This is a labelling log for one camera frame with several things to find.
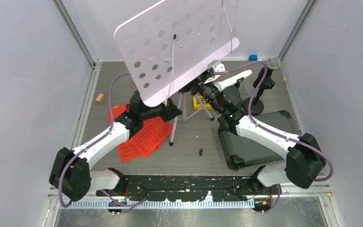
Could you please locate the white music stand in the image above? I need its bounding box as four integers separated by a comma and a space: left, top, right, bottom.
113, 0, 241, 147

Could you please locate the right black mic stand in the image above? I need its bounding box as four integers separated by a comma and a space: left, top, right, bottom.
243, 88, 265, 115

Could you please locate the yellow red blue toy block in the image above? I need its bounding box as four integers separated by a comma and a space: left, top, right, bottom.
193, 96, 212, 110

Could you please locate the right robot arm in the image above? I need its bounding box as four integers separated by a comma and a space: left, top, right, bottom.
180, 79, 329, 194

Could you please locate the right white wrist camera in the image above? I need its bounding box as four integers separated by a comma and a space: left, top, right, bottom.
204, 60, 225, 84

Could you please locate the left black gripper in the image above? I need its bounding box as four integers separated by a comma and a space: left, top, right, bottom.
140, 96, 181, 122

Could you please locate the black silver microphone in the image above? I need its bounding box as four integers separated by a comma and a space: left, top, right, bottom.
253, 56, 281, 89

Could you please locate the small blue block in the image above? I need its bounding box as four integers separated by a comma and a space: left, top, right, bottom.
248, 54, 258, 61

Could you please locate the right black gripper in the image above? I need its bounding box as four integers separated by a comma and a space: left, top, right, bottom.
178, 69, 224, 114

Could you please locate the white toy microphone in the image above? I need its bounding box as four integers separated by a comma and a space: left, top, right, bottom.
214, 70, 252, 92

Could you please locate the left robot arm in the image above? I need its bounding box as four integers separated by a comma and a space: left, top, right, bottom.
49, 91, 182, 201

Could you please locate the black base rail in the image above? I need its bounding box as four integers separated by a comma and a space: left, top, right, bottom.
68, 175, 333, 210

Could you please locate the tan wooden block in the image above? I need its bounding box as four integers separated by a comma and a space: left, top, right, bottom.
95, 93, 105, 104

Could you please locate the black carrying case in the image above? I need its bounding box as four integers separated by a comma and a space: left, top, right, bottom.
218, 110, 299, 171

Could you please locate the red sheet music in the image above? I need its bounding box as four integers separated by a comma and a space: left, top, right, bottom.
128, 117, 172, 158
107, 103, 164, 164

